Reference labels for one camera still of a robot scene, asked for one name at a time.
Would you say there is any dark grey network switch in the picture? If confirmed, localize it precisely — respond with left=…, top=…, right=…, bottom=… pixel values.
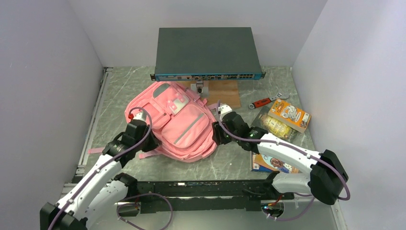
left=150, top=27, right=266, bottom=81

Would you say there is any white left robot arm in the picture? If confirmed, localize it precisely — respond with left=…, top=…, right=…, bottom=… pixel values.
left=40, top=119, right=159, bottom=230

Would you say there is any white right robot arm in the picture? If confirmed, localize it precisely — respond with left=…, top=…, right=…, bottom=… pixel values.
left=213, top=111, right=351, bottom=205

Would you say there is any pink school backpack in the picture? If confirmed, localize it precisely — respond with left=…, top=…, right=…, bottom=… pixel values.
left=87, top=81, right=223, bottom=163

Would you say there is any dark glossy book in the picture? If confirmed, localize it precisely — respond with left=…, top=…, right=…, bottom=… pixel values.
left=251, top=106, right=299, bottom=142

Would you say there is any orange paperback book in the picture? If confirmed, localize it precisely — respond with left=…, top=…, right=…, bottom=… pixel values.
left=268, top=99, right=311, bottom=133

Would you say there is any grey metal switch stand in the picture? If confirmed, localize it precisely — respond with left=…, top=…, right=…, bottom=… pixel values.
left=190, top=80, right=209, bottom=98

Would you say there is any blue orange book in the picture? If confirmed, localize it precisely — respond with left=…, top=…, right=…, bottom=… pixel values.
left=251, top=153, right=276, bottom=173

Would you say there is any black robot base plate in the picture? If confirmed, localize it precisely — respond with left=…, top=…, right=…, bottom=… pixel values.
left=117, top=179, right=294, bottom=217

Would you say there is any brown wooden board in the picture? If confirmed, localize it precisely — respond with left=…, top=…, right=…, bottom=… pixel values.
left=199, top=80, right=241, bottom=109

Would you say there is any red handled adjustable wrench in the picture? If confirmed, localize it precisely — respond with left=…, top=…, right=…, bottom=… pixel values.
left=248, top=92, right=290, bottom=109

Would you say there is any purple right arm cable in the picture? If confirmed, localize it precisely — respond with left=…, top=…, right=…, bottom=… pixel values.
left=216, top=101, right=351, bottom=222

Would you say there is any tan cover Othello book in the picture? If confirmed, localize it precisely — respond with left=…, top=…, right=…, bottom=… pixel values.
left=255, top=154, right=301, bottom=173

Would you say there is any aluminium frame rail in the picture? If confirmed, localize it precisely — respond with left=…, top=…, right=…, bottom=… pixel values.
left=75, top=67, right=113, bottom=176

